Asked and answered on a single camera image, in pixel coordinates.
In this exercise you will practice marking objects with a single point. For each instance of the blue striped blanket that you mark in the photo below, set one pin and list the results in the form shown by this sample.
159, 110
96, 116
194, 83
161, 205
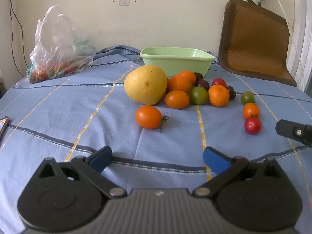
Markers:
73, 117

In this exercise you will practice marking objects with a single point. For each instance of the dark purple cherry tomato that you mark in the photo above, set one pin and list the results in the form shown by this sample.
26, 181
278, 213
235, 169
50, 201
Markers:
203, 84
231, 93
198, 75

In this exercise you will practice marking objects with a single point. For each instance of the small wall sticker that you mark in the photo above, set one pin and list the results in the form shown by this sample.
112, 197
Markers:
124, 2

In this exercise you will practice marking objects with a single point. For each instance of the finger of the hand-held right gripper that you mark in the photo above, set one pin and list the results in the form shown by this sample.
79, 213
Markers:
292, 131

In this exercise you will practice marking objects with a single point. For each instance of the orange cherry tomato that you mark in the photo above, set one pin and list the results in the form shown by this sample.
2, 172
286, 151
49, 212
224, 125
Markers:
177, 99
251, 110

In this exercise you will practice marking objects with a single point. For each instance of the clear plastic bag of produce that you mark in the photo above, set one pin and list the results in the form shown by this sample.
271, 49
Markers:
58, 46

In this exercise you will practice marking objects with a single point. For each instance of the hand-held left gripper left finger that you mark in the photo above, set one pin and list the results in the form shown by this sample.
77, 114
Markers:
101, 160

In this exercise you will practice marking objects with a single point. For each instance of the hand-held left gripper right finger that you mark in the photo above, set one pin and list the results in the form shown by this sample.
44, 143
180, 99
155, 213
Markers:
215, 161

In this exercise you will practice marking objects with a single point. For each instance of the orange tomato with stem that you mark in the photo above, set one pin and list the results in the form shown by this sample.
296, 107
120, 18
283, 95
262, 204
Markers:
148, 117

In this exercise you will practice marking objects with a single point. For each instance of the large yellow grapefruit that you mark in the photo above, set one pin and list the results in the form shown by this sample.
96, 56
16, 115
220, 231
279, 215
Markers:
145, 84

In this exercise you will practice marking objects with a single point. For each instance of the brown seat cushion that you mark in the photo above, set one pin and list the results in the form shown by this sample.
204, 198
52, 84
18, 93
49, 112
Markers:
253, 41

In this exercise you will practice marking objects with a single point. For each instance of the smartphone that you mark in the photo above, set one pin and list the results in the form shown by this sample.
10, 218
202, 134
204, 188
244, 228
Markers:
3, 126

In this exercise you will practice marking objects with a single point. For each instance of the light green plastic basin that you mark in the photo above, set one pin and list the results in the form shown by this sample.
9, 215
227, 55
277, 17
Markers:
175, 61

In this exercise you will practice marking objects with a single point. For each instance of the red cherry tomato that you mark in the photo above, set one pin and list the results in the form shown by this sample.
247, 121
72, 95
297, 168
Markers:
219, 81
252, 125

